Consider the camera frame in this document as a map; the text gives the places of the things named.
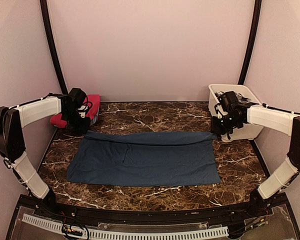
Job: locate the folded light blue shirt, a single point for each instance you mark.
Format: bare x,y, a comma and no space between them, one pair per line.
93,120

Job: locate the pink trousers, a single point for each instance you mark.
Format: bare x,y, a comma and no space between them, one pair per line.
86,115

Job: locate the left black corner post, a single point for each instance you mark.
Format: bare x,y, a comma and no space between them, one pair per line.
52,46

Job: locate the black white patterned garment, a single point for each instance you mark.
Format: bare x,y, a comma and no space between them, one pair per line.
239,96

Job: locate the white plastic laundry bin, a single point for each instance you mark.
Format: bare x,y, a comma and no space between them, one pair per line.
233,114

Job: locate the right black corner post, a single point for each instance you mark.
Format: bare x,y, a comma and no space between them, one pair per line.
251,41

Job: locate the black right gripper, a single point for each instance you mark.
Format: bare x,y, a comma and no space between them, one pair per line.
215,129

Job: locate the black corner post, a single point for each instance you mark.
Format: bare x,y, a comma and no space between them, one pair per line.
52,46
251,41

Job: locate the white slotted cable duct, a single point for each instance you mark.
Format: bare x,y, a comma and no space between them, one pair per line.
96,234

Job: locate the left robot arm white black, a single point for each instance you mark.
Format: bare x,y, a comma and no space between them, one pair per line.
17,121

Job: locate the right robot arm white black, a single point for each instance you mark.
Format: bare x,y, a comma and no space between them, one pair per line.
275,131

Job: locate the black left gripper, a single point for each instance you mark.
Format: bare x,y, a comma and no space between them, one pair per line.
81,129

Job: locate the dark blue garment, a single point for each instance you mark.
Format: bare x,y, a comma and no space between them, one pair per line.
148,159

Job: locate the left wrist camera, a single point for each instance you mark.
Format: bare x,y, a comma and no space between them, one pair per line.
84,109

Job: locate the black front rail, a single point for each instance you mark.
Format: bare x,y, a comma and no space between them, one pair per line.
226,215

